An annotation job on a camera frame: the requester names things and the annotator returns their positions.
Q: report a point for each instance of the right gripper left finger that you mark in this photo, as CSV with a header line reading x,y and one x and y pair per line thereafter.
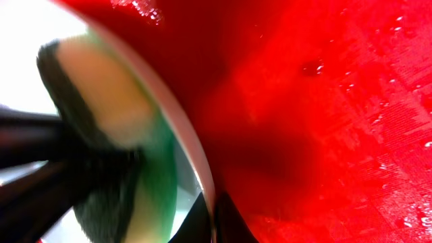
x,y
196,228

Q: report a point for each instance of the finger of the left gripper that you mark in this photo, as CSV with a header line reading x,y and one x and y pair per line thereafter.
x,y
29,137
100,187

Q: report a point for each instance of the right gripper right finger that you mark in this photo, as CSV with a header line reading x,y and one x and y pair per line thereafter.
x,y
230,226

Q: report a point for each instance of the green yellow scrub sponge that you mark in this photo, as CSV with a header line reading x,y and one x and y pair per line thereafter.
x,y
98,95

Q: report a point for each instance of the white plate top stained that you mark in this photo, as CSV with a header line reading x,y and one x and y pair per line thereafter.
x,y
18,24

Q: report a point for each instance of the red plastic tray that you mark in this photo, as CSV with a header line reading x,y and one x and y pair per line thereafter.
x,y
314,116

